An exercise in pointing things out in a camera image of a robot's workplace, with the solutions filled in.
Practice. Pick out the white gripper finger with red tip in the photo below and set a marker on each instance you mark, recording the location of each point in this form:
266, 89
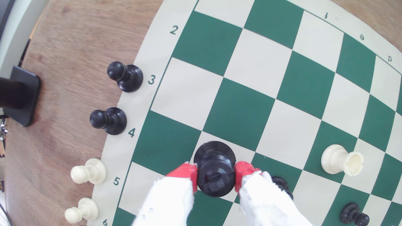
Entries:
169, 201
267, 204

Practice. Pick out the black king chess piece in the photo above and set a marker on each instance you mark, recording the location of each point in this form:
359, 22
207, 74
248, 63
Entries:
215, 171

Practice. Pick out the black pawn chess piece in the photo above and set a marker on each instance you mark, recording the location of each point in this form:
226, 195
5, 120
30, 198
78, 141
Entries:
127, 77
282, 183
110, 120
353, 214

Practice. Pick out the white pawn chess piece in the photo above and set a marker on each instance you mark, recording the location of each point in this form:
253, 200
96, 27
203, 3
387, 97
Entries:
83, 211
91, 171

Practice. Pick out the white rook chess piece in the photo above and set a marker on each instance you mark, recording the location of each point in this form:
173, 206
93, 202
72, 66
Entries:
340, 159

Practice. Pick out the green and white chess mat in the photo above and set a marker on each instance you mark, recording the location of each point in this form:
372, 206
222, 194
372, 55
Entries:
257, 94

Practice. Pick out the black stand foot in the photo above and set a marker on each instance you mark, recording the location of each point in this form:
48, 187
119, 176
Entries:
22, 94

